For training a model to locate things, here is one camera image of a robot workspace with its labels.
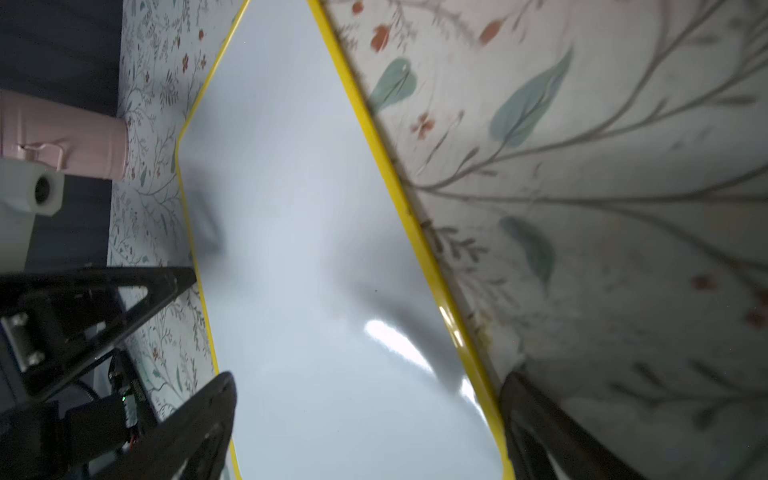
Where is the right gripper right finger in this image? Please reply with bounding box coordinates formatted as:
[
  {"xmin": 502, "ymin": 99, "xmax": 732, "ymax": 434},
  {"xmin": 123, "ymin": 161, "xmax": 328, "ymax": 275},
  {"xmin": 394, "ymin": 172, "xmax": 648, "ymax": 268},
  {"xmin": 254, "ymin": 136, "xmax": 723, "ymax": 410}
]
[{"xmin": 499, "ymin": 371, "xmax": 642, "ymax": 479}]

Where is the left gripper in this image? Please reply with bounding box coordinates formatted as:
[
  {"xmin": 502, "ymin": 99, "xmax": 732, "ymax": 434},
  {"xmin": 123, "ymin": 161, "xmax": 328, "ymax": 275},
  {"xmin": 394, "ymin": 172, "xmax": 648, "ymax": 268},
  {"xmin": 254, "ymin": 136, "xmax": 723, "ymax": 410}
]
[{"xmin": 1, "ymin": 267, "xmax": 196, "ymax": 479}]

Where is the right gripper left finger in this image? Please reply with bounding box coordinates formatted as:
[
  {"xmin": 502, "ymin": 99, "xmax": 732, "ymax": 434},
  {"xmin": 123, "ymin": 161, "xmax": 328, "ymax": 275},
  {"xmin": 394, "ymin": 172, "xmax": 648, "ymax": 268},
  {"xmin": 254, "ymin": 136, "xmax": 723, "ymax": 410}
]
[{"xmin": 95, "ymin": 372, "xmax": 237, "ymax": 480}]

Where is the whiteboard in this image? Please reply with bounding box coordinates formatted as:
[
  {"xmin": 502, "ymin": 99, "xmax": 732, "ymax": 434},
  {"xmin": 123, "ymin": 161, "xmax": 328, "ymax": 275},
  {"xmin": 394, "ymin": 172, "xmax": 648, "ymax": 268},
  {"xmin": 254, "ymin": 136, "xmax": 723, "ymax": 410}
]
[{"xmin": 176, "ymin": 1, "xmax": 513, "ymax": 479}]

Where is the pink pen cup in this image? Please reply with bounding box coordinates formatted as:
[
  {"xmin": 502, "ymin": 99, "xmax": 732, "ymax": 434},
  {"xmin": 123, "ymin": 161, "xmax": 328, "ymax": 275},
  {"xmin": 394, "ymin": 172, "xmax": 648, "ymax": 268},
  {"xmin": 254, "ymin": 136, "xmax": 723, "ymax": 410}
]
[{"xmin": 1, "ymin": 90, "xmax": 129, "ymax": 181}]

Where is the floral table mat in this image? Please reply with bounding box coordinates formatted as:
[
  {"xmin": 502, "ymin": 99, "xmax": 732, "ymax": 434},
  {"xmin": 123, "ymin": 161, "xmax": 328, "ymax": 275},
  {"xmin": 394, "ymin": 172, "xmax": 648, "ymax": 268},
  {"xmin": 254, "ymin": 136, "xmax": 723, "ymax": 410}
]
[{"xmin": 106, "ymin": 0, "xmax": 768, "ymax": 480}]

